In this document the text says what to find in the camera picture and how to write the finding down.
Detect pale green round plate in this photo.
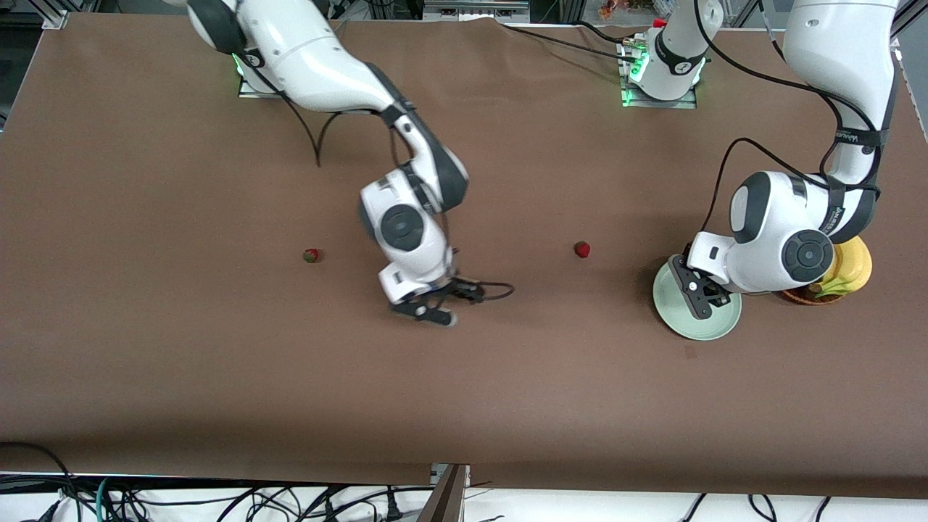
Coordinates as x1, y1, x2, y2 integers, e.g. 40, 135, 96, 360
652, 257, 743, 342

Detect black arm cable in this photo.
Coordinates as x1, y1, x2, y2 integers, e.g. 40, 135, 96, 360
279, 43, 516, 303
692, 0, 896, 233

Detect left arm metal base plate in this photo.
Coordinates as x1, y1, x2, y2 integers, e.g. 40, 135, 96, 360
618, 40, 698, 109

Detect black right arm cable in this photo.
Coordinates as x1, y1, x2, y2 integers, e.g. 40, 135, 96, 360
279, 43, 516, 303

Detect large yellow banana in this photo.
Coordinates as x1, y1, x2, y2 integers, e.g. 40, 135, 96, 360
812, 236, 874, 298

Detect brown table cover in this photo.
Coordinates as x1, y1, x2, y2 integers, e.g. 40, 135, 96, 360
0, 13, 928, 500

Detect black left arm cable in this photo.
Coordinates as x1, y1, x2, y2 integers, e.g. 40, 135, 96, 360
692, 0, 896, 233

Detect brown wicker basket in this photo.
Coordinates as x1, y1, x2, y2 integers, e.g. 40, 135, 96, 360
779, 286, 845, 306

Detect aluminium rail with slots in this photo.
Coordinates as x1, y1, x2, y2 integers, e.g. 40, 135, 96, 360
423, 0, 531, 24

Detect long black table cable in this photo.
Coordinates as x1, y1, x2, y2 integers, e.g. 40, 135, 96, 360
500, 24, 639, 62

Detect aluminium frame profile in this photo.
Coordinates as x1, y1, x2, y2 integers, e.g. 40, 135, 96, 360
430, 463, 471, 522

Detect short black table cable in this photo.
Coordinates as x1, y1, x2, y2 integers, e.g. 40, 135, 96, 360
576, 20, 631, 43

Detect thick black floor cable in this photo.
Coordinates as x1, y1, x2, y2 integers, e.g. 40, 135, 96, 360
0, 441, 82, 522

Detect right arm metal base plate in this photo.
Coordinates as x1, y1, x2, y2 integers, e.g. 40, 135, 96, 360
238, 54, 280, 99

